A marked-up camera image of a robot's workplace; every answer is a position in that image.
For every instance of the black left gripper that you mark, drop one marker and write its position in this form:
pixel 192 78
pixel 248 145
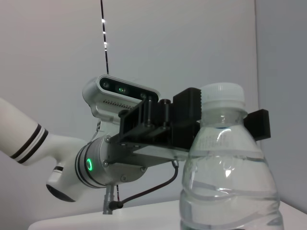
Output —
pixel 153 141

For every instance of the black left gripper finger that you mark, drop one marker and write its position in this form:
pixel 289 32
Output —
pixel 261 124

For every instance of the clear green-label water bottle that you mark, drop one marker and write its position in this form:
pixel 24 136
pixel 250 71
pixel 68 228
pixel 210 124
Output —
pixel 227 179

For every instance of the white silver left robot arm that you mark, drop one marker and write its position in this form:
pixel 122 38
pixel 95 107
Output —
pixel 60 153

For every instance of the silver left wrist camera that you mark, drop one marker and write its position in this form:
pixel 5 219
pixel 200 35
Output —
pixel 108 105

